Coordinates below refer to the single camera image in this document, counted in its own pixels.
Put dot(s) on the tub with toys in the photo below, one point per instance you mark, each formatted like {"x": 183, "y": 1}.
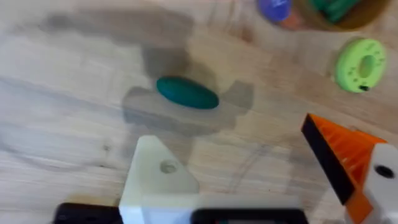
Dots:
{"x": 323, "y": 12}

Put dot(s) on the dark green toy vegetable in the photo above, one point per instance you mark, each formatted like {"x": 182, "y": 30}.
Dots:
{"x": 187, "y": 93}

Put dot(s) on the white orange left gripper right finger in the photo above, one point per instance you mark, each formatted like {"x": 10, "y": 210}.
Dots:
{"x": 351, "y": 158}

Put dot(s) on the bare white left gripper left finger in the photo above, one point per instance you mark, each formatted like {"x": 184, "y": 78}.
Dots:
{"x": 155, "y": 174}

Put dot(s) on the green disc with holes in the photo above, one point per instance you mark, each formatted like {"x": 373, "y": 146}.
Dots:
{"x": 360, "y": 65}

